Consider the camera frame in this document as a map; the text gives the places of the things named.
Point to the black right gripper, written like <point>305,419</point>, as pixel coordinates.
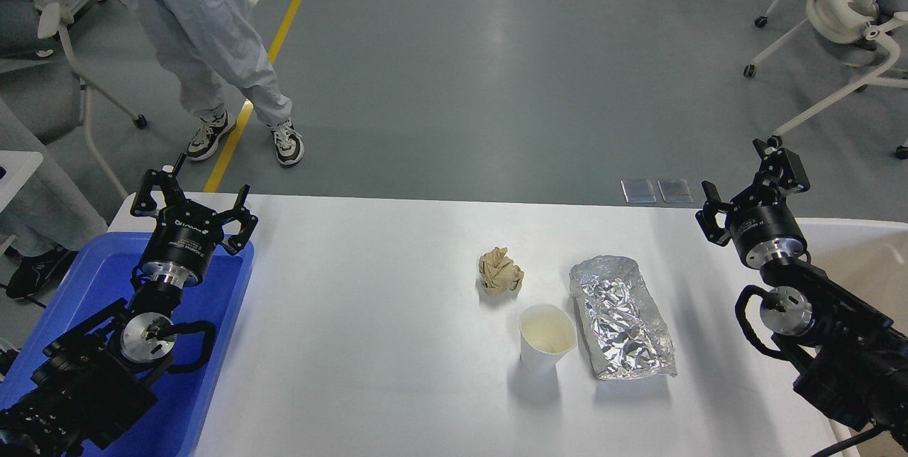
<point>762,227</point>

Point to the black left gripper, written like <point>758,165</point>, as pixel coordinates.
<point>183,240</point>

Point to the white paper cup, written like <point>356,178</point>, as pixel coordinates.
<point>547,333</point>

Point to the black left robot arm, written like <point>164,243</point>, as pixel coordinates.
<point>96,382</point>

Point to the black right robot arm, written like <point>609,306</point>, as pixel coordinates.
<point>851,360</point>

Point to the right metal floor plate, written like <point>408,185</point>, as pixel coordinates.
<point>675,191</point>

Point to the metal floor plate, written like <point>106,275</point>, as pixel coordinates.
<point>675,191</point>
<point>638,191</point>

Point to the left metal floor plate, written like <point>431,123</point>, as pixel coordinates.
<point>638,191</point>

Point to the white plastic bin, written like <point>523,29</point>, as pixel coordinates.
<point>867,258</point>

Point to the person in grey trousers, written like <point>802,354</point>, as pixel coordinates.
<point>50,217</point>

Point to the person in white trousers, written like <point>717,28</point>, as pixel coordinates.
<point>206,43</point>

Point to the white side table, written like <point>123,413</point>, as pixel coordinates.
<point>18,167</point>

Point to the crumpled aluminium foil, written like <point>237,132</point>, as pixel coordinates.
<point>621,325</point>

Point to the grey office chair left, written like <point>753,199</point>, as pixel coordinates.
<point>32,30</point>

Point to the white office chair right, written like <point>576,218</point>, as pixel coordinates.
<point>842,22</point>

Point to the crumpled brown paper ball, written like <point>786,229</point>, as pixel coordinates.
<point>498,272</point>

